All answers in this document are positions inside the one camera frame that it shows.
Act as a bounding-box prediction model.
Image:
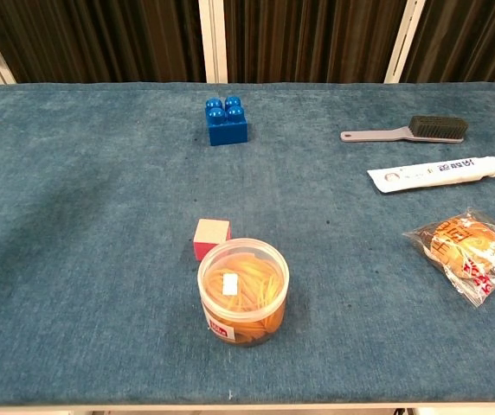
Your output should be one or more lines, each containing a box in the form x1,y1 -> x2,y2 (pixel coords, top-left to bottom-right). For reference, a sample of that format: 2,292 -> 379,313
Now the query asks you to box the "white frame post with slots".
383,0 -> 427,85

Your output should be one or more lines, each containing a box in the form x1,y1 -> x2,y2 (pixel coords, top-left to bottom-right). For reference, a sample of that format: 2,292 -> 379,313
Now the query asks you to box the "bread in clear printed bag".
402,207 -> 495,309

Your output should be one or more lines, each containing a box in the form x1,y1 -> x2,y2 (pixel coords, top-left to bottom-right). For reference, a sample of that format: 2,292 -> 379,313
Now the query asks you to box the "blue velvet table cloth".
0,81 -> 495,407

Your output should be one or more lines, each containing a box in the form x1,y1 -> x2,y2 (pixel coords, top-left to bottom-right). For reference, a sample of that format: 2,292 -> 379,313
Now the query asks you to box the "pink wooden cube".
193,218 -> 233,262

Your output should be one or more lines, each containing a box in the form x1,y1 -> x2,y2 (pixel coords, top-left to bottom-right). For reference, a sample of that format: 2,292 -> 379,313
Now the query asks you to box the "wide white frame post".
197,0 -> 229,85

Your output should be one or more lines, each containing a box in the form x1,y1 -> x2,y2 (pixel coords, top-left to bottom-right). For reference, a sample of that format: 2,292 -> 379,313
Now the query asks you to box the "grey brush with dark bristles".
339,115 -> 470,144

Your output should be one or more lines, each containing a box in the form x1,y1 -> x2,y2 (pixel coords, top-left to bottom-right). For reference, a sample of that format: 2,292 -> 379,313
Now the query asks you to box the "dark pleated curtain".
0,0 -> 495,86

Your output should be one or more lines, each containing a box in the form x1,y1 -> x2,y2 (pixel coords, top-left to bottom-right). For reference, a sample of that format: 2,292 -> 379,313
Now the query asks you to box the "blue plastic building block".
205,95 -> 249,147

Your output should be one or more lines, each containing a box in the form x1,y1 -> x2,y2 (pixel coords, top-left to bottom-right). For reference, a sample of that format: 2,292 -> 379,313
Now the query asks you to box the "clear jar of rubber bands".
196,238 -> 291,348

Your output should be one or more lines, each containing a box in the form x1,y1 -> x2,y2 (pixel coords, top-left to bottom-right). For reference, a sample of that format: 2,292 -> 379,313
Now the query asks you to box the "white toothpaste tube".
366,156 -> 495,195

